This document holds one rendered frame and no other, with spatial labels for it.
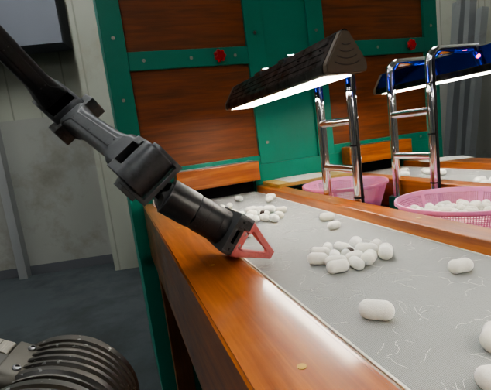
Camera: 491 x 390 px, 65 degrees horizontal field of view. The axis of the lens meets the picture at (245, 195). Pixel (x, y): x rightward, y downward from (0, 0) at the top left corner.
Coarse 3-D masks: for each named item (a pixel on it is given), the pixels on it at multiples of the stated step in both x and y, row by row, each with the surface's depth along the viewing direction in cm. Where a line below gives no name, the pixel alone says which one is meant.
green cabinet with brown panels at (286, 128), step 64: (128, 0) 126; (192, 0) 133; (256, 0) 139; (320, 0) 147; (384, 0) 157; (128, 64) 127; (192, 64) 134; (256, 64) 141; (384, 64) 160; (128, 128) 129; (192, 128) 138; (256, 128) 144; (384, 128) 164
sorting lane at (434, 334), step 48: (288, 240) 78; (336, 240) 74; (384, 240) 70; (432, 240) 66; (288, 288) 54; (336, 288) 52; (384, 288) 50; (432, 288) 49; (480, 288) 47; (384, 336) 39; (432, 336) 38; (432, 384) 32
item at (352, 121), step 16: (352, 80) 91; (320, 96) 106; (352, 96) 92; (320, 112) 106; (352, 112) 92; (320, 128) 107; (352, 128) 93; (320, 144) 108; (352, 144) 94; (352, 160) 95; (352, 176) 96
